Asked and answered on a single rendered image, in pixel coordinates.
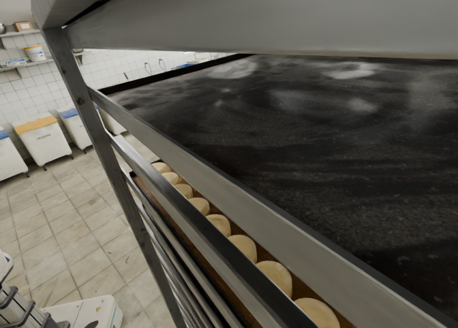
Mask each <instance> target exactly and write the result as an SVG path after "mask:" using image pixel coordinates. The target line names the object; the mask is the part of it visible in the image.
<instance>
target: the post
mask: <svg viewBox="0 0 458 328"><path fill-rule="evenodd" d="M31 12H32V10H31ZM32 14H33V12H32ZM33 17H34V19H35V16H34V14H33ZM35 21H36V19H35ZM36 23H37V21H36ZM37 25H38V23H37ZM38 27H39V25H38ZM39 29H40V27H39ZM40 31H41V33H42V36H43V38H44V40H45V43H46V45H47V47H48V49H49V51H50V53H51V55H52V58H53V60H54V62H55V64H56V66H57V69H58V71H59V73H60V75H61V77H62V79H63V82H64V84H65V86H66V88H67V91H68V93H69V95H70V97H71V99H72V101H73V103H74V106H75V108H76V110H77V112H78V114H79V117H80V119H81V121H82V123H83V125H84V127H85V130H86V131H87V134H88V136H89V138H90V140H91V143H92V145H93V147H94V149H95V152H96V154H97V156H98V158H99V160H100V162H101V164H102V167H103V169H104V171H105V173H106V176H107V178H108V180H109V182H110V184H111V186H112V188H113V191H114V193H115V195H116V197H117V200H118V202H119V204H120V206H121V208H122V210H123V212H124V214H125V217H126V219H127V221H128V224H129V226H130V228H131V230H132V232H133V234H134V236H135V238H136V241H137V243H138V245H139V247H140V250H141V252H142V254H143V256H144V259H145V260H146V262H147V265H148V267H149V269H150V271H151V274H152V276H153V278H154V280H155V283H156V284H157V287H158V289H159V291H160V293H161V295H162V298H163V300H164V302H165V304H166V307H167V308H168V311H169V313H170V315H171V317H172V319H173V321H174V324H175V326H176V328H187V325H186V323H185V320H184V318H183V315H182V313H181V311H180V308H179V306H178V303H177V301H176V299H175V297H174V294H173V292H172V289H171V287H170V285H169V282H168V279H167V277H166V274H165V273H164V270H163V268H162V265H161V263H160V261H159V258H158V256H157V253H156V251H155V248H154V246H153V244H152V241H151V238H150V236H149V234H148V232H147V229H146V227H145V225H144V222H143V220H142V217H141V215H140V212H139V210H138V208H137V206H136V203H135V200H134V198H133V196H132V193H131V191H130V189H129V186H128V184H127V181H126V179H125V176H124V174H123V171H122V170H121V167H120V165H119V162H118V159H117V157H116V155H115V153H114V150H113V148H112V145H111V144H110V141H109V138H108V136H107V133H106V131H105V129H104V126H103V124H102V121H101V119H100V116H99V114H98V112H97V109H96V107H95V104H94V103H93V100H92V97H91V95H90V93H89V90H88V88H87V85H86V83H85V80H84V78H83V76H82V74H81V71H80V68H79V67H78V64H77V62H76V59H75V57H74V54H73V52H72V49H71V47H70V44H69V42H68V40H67V38H66V35H65V33H64V30H63V27H62V26H60V27H52V28H47V29H40Z"/></svg>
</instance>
